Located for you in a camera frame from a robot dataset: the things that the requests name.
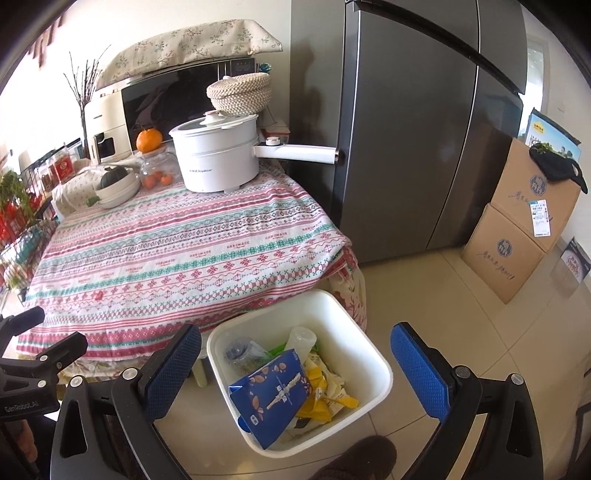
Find woven rope basket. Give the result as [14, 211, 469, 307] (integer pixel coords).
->
[206, 71, 272, 117]

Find large orange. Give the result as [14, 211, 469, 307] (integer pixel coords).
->
[136, 128, 164, 153]

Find floral cloth bundle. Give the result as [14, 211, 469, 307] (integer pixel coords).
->
[52, 173, 100, 215]

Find dried branches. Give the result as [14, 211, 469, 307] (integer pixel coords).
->
[62, 44, 114, 148]

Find white electric pot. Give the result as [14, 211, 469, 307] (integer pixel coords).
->
[168, 110, 347, 193]

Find brown fuzzy slipper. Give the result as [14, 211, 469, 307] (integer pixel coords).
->
[308, 435, 398, 480]

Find dark grey refrigerator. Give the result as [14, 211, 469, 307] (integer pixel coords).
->
[290, 0, 528, 265]

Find dark green squash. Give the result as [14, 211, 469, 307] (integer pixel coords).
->
[99, 166, 129, 188]

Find blue snack box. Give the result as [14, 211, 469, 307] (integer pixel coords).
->
[228, 348, 315, 450]

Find clear jar with red contents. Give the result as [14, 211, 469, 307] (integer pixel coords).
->
[50, 150, 77, 183]

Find floral cover cloth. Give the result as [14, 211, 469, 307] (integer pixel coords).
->
[95, 18, 283, 90]

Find plain cardboard box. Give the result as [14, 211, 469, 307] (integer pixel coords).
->
[462, 203, 546, 304]

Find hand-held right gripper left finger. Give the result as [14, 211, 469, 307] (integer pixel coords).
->
[48, 323, 202, 480]

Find glass jar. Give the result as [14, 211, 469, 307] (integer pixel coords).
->
[139, 150, 178, 190]

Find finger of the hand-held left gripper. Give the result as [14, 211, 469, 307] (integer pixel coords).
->
[0, 306, 46, 343]
[0, 330, 89, 385]

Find blue and white carton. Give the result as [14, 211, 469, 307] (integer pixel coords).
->
[524, 107, 583, 160]

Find patterned tablecloth table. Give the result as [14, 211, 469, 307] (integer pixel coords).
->
[16, 161, 358, 370]

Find white kitchen appliance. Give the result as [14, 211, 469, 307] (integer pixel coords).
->
[83, 76, 139, 164]

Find black cap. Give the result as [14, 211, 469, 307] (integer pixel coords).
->
[529, 143, 589, 195]

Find yellow wrapper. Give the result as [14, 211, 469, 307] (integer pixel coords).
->
[295, 360, 360, 423]

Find cardboard box with label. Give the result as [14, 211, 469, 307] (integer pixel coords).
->
[490, 137, 581, 252]

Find red floral under cloth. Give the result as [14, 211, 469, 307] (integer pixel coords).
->
[325, 244, 368, 333]

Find dark printed box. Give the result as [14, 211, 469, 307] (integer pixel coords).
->
[558, 237, 591, 282]

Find white table leg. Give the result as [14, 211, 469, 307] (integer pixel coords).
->
[193, 342, 211, 388]

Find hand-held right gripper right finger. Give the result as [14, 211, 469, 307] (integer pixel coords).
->
[390, 322, 546, 480]

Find green snack bag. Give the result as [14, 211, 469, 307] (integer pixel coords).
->
[265, 339, 321, 358]

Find white trash bin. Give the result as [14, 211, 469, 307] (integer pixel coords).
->
[206, 289, 393, 459]

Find cream bread wrapper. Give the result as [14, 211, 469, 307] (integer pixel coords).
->
[314, 355, 352, 403]

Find black microwave oven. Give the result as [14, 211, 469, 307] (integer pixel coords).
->
[120, 58, 259, 153]

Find black wire rack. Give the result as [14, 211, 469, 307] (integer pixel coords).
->
[0, 138, 88, 301]

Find small white plastic bottle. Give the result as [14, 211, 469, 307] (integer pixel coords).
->
[284, 326, 318, 358]

